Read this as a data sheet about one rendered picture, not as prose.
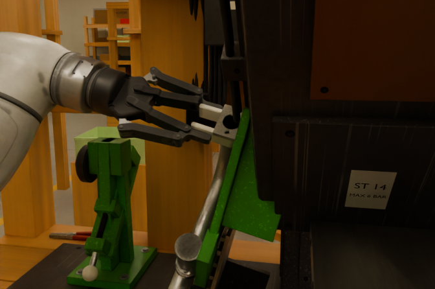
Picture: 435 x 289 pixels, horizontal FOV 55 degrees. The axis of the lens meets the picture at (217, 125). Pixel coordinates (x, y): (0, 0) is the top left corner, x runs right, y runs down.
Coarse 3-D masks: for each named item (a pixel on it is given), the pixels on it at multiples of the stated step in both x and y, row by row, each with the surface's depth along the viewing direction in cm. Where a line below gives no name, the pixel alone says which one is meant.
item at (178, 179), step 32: (0, 0) 94; (32, 0) 99; (160, 0) 87; (32, 32) 100; (160, 32) 88; (192, 32) 87; (160, 64) 89; (192, 64) 88; (32, 160) 101; (160, 160) 93; (192, 160) 92; (32, 192) 102; (160, 192) 95; (192, 192) 93; (32, 224) 103; (160, 224) 96; (192, 224) 94
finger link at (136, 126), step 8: (120, 128) 62; (128, 128) 62; (136, 128) 62; (144, 128) 62; (152, 128) 62; (160, 128) 62; (120, 136) 63; (128, 136) 63; (136, 136) 63; (144, 136) 62; (152, 136) 62; (160, 136) 61; (168, 136) 61; (176, 136) 61; (168, 144) 63
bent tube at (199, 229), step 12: (228, 108) 63; (228, 120) 64; (216, 132) 61; (228, 132) 61; (228, 156) 68; (216, 168) 70; (216, 180) 70; (216, 192) 69; (204, 204) 69; (204, 216) 67; (204, 228) 66; (180, 276) 61; (168, 288) 61; (180, 288) 60
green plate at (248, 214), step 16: (240, 128) 50; (240, 144) 50; (240, 160) 52; (224, 176) 52; (240, 176) 52; (224, 192) 52; (240, 192) 53; (256, 192) 52; (224, 208) 52; (240, 208) 53; (256, 208) 53; (272, 208) 52; (224, 224) 54; (240, 224) 53; (256, 224) 53; (272, 224) 53; (272, 240) 53
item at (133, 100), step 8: (128, 96) 64; (136, 104) 63; (144, 104) 63; (144, 112) 63; (152, 112) 63; (160, 112) 63; (144, 120) 65; (152, 120) 64; (160, 120) 63; (168, 120) 63; (176, 120) 63; (168, 128) 64; (176, 128) 62; (184, 128) 62
